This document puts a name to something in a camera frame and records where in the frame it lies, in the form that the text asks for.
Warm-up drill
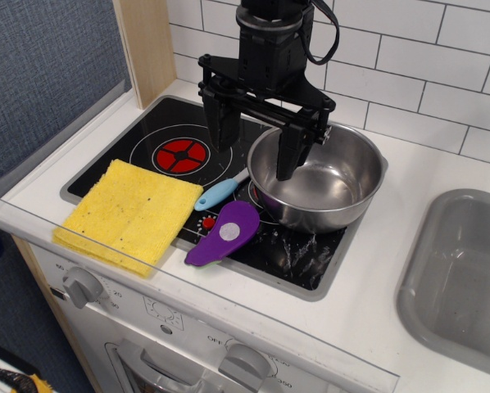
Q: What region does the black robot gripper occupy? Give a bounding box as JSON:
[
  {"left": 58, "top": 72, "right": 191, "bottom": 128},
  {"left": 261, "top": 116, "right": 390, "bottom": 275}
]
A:
[{"left": 198, "top": 15, "right": 336, "bottom": 181}]

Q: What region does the blue handled spoon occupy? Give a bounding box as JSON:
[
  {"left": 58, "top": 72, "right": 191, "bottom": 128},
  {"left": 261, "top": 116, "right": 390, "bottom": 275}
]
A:
[{"left": 194, "top": 168, "right": 249, "bottom": 211}]

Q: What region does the stainless steel pot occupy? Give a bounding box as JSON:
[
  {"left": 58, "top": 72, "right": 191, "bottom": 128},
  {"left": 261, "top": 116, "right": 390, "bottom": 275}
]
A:
[{"left": 247, "top": 124, "right": 388, "bottom": 233}]

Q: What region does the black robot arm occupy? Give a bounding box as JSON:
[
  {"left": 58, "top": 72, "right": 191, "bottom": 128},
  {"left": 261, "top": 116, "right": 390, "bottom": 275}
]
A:
[{"left": 198, "top": 1, "right": 340, "bottom": 181}]

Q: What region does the black toy stove top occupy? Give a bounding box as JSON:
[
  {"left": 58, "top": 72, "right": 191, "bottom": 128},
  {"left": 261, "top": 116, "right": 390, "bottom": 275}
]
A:
[{"left": 61, "top": 97, "right": 357, "bottom": 301}]

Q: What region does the purple toy eggplant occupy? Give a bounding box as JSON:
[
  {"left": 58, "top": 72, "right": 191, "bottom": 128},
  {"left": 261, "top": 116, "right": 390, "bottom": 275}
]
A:
[{"left": 184, "top": 201, "right": 260, "bottom": 268}]

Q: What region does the yellow folded cloth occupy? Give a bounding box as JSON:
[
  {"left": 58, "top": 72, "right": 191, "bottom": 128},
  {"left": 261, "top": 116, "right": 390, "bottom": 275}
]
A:
[{"left": 52, "top": 160, "right": 203, "bottom": 278}]

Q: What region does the grey right oven knob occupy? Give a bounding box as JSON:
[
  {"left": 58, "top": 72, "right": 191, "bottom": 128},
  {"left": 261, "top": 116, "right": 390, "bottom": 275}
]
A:
[{"left": 218, "top": 344, "right": 273, "bottom": 386}]

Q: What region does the grey oven knob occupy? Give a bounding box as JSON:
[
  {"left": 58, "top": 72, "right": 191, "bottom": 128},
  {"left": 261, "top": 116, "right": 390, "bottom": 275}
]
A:
[
  {"left": 218, "top": 344, "right": 273, "bottom": 386},
  {"left": 62, "top": 267, "right": 104, "bottom": 309}
]

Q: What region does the grey left oven knob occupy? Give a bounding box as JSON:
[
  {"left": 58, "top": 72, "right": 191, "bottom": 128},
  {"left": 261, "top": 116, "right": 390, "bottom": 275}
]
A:
[{"left": 62, "top": 267, "right": 104, "bottom": 309}]

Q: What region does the white toy oven front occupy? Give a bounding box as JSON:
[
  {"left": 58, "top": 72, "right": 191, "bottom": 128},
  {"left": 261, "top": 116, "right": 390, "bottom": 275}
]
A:
[{"left": 31, "top": 246, "right": 397, "bottom": 392}]

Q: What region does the grey toy sink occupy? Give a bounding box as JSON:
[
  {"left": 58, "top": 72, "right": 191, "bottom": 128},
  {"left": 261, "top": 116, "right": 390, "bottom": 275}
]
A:
[{"left": 397, "top": 189, "right": 490, "bottom": 374}]

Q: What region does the yellow black object on floor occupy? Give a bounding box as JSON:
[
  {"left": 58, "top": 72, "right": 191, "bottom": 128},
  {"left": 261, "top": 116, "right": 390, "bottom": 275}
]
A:
[{"left": 0, "top": 368, "right": 53, "bottom": 393}]

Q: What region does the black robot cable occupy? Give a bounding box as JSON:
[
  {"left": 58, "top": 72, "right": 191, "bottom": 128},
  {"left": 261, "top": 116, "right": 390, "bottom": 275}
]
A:
[{"left": 296, "top": 0, "right": 341, "bottom": 66}]

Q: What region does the wooden side post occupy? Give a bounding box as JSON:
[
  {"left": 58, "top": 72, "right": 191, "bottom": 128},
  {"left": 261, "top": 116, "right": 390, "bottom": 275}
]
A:
[{"left": 112, "top": 0, "right": 177, "bottom": 110}]

